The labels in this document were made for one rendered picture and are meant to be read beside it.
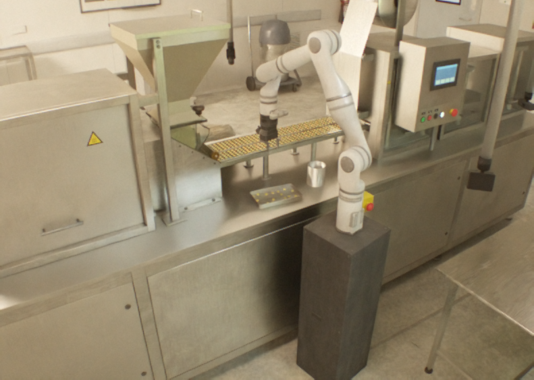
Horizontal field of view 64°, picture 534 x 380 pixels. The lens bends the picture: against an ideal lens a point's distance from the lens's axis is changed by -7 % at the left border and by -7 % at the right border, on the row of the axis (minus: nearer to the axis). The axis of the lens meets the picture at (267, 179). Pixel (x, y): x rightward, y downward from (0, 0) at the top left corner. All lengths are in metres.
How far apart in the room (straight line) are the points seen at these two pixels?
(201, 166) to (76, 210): 0.52
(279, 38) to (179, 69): 4.15
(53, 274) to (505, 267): 1.66
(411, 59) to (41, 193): 1.61
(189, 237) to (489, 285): 1.12
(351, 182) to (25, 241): 1.15
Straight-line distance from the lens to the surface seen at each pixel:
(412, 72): 2.16
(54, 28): 5.40
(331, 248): 1.68
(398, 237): 2.47
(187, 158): 1.79
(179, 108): 1.77
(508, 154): 3.09
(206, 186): 1.89
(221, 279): 1.83
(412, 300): 2.71
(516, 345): 2.65
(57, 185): 1.62
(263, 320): 2.12
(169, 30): 1.58
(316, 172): 1.99
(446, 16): 6.31
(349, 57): 2.26
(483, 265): 1.89
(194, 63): 1.68
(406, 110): 2.21
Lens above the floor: 1.77
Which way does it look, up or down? 28 degrees down
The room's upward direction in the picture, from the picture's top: straight up
